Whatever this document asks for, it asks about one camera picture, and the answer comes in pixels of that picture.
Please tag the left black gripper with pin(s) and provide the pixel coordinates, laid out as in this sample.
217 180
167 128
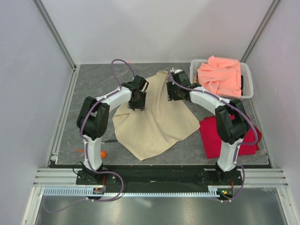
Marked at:
141 105

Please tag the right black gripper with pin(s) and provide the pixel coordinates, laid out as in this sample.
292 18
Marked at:
171 95

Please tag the beige cloth napkin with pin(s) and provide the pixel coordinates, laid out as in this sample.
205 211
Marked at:
159 126

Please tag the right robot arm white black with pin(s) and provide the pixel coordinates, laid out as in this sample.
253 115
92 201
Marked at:
232 123

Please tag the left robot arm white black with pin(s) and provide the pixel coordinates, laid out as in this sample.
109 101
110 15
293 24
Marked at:
94 114

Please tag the red cloth napkin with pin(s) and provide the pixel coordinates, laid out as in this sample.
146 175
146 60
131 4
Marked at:
212 142

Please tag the patterned cloth in basket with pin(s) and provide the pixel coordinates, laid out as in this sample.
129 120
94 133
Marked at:
196 79

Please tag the salmon pink cloth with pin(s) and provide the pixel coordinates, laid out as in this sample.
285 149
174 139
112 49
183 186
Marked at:
221 76

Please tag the orange plastic spoon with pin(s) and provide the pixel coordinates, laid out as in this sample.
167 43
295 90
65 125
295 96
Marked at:
103 153

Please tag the dark cloth in basket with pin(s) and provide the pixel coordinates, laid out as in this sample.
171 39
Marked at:
242 84

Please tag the white plastic basket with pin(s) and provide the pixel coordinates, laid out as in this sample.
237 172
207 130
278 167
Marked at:
248 90

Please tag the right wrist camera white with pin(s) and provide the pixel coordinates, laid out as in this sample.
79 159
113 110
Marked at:
175 71

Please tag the black knife clear handle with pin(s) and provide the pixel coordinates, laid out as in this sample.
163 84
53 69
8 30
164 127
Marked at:
110 141

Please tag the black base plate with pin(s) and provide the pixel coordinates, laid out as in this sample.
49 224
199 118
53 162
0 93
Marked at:
164 178

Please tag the white slotted cable duct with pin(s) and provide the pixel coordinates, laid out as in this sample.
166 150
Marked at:
96 192

